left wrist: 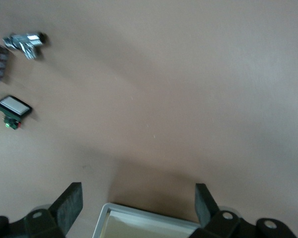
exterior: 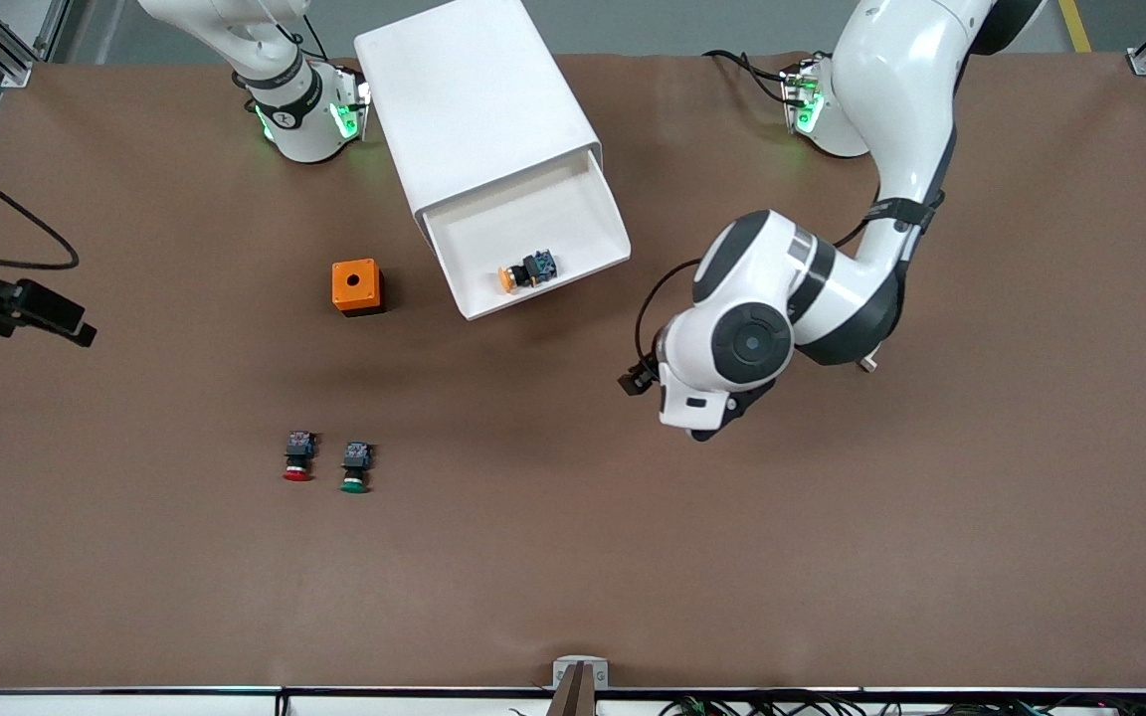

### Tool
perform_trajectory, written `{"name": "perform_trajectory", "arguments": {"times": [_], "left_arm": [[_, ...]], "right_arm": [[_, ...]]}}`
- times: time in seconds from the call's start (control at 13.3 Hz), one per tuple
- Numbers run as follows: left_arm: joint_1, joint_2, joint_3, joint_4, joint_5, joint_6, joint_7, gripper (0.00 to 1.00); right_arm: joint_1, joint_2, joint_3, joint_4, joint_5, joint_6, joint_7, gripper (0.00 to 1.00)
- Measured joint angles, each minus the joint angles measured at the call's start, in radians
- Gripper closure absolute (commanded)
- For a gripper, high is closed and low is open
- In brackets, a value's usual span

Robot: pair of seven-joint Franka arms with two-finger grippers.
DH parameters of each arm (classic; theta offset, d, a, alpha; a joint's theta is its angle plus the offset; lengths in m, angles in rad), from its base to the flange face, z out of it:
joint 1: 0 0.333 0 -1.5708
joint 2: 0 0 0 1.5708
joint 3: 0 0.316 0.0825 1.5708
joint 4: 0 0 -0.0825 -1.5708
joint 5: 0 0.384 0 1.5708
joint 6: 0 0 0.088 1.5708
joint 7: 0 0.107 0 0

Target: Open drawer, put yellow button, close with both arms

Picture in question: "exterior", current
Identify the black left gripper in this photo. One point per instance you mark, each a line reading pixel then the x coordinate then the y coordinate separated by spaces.
pixel 639 379

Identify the yellow push button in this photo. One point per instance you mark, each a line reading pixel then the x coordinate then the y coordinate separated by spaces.
pixel 530 271

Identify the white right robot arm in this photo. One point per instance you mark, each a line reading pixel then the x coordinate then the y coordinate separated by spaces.
pixel 299 119

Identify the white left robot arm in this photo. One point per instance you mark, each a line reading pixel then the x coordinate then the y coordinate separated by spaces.
pixel 891 80

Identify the red push button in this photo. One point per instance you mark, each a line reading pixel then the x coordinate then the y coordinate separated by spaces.
pixel 298 457

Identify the green push button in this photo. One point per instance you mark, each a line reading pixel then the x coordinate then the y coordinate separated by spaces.
pixel 355 469

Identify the white drawer cabinet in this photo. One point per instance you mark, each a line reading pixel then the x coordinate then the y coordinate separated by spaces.
pixel 474 89

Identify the orange button enclosure box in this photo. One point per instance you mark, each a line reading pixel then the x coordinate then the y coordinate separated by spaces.
pixel 354 285

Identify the grey mount bracket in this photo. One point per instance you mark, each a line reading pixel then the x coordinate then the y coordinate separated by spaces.
pixel 580 664

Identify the brown vertical post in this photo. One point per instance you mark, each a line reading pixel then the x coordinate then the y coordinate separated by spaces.
pixel 573 696

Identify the white table edge rail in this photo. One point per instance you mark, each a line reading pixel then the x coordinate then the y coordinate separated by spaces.
pixel 135 702

